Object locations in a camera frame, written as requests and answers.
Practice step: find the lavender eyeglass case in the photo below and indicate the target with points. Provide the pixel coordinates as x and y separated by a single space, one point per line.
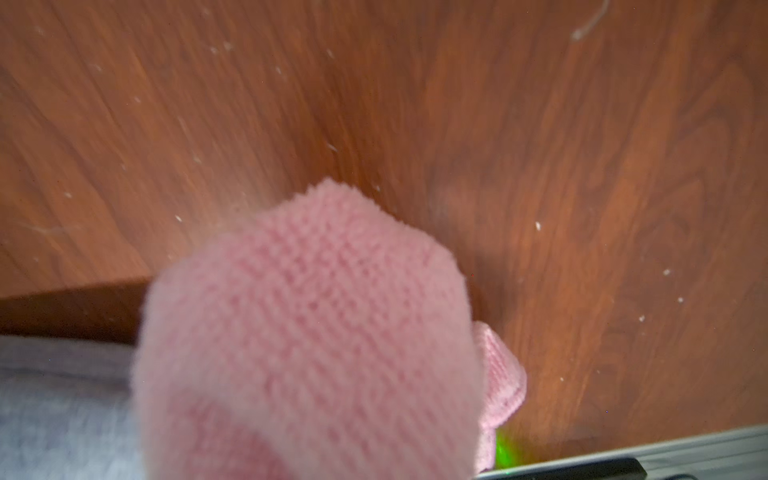
66 410

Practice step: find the pink microfiber cloth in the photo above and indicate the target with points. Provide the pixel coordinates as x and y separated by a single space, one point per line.
326 340

